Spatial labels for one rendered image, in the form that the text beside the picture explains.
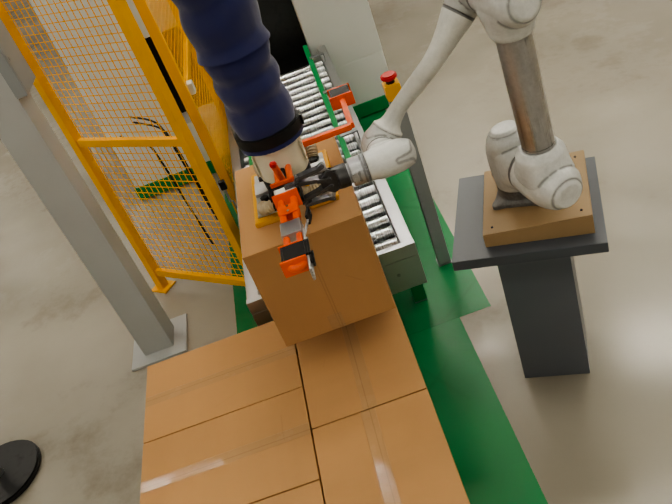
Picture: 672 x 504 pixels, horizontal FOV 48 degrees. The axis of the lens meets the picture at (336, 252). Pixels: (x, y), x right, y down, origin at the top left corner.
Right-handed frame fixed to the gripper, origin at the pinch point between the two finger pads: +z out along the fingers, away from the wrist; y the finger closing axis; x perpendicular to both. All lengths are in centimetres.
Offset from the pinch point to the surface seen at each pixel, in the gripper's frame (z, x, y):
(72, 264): 167, 221, 120
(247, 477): 42, -42, 66
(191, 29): 8, 19, -52
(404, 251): -30, 35, 61
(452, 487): -17, -70, 66
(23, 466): 168, 53, 117
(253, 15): -10, 22, -49
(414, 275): -31, 35, 74
